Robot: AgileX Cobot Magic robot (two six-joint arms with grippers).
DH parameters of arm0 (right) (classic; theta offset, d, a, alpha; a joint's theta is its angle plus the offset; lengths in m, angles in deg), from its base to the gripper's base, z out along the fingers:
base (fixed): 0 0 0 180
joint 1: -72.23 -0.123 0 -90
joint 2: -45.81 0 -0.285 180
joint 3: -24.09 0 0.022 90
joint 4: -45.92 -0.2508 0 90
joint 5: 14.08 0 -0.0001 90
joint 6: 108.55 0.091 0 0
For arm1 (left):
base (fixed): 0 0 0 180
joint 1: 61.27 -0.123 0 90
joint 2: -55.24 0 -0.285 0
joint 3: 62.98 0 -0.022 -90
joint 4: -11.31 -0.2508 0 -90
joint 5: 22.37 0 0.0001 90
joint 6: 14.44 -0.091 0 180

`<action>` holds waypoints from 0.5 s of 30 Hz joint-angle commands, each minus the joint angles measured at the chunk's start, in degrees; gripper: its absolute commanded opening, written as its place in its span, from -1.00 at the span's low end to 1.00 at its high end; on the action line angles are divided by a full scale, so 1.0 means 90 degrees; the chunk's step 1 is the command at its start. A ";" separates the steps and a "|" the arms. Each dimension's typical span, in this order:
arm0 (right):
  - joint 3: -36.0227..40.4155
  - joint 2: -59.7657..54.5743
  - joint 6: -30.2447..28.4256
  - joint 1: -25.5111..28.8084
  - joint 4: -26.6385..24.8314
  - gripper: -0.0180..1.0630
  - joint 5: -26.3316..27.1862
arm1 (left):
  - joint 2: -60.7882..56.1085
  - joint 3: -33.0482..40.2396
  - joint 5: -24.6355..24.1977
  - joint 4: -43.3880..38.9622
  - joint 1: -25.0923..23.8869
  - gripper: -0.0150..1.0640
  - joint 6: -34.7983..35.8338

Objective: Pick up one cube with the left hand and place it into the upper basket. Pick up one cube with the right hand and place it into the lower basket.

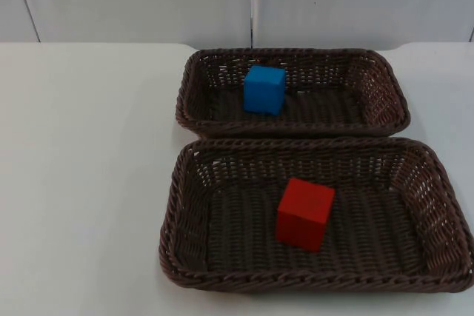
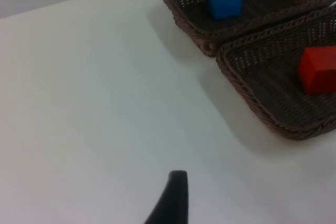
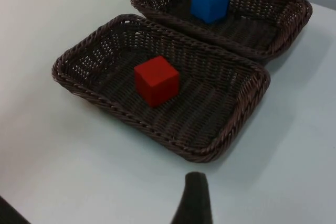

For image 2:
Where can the red cube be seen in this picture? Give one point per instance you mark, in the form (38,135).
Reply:
(319,72)

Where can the dark brown wicker basket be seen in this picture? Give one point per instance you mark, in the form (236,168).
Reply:
(267,90)
(267,11)

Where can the blue cube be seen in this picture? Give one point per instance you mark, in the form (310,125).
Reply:
(225,1)

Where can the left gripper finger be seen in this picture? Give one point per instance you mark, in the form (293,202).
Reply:
(173,203)

